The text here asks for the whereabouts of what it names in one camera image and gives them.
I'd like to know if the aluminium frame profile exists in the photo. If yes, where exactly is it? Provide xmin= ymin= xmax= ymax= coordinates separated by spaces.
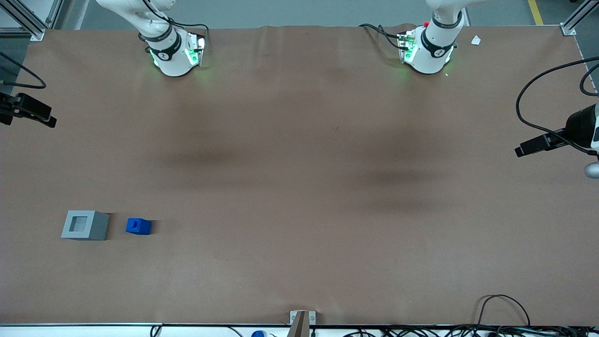
xmin=561 ymin=0 xmax=599 ymax=36
xmin=0 ymin=0 xmax=64 ymax=42

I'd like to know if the brown camera post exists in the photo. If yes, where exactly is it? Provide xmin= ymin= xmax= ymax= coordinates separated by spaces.
xmin=287 ymin=312 xmax=310 ymax=337

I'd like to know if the black right arm base cable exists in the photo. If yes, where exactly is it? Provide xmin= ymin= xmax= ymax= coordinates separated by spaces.
xmin=140 ymin=0 xmax=210 ymax=45

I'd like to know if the black left arm base cable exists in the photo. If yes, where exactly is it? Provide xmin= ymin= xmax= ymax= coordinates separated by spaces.
xmin=359 ymin=23 xmax=404 ymax=48

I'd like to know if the black arched table cable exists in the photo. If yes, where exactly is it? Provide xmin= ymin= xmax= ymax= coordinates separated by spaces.
xmin=476 ymin=294 xmax=531 ymax=328

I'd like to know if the gray square base with recess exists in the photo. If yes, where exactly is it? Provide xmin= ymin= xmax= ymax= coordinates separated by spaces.
xmin=61 ymin=210 xmax=110 ymax=241

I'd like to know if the black arm base cable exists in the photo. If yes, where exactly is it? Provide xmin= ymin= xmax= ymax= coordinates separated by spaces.
xmin=140 ymin=0 xmax=210 ymax=45
xmin=359 ymin=23 xmax=404 ymax=48

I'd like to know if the metal table edge bracket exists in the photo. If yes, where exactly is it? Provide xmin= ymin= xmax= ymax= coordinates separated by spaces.
xmin=290 ymin=310 xmax=317 ymax=325

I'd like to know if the long black left wrist cable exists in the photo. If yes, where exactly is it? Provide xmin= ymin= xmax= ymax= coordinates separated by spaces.
xmin=516 ymin=59 xmax=599 ymax=156

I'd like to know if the black cable bundle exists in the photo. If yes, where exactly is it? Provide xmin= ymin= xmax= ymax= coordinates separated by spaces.
xmin=344 ymin=325 xmax=599 ymax=337

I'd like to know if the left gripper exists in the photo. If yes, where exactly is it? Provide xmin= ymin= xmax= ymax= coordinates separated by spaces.
xmin=514 ymin=103 xmax=599 ymax=158

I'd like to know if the short black looped cable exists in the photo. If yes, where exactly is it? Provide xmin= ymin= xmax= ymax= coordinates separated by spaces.
xmin=579 ymin=63 xmax=599 ymax=97

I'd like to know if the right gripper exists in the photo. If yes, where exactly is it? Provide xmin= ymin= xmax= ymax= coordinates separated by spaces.
xmin=0 ymin=92 xmax=58 ymax=128

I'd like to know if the brown table cover sheet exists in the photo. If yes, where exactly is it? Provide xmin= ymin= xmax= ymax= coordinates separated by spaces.
xmin=0 ymin=24 xmax=599 ymax=327

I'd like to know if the blue plastic block part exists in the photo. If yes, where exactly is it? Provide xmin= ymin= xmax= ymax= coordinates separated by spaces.
xmin=125 ymin=218 xmax=152 ymax=235

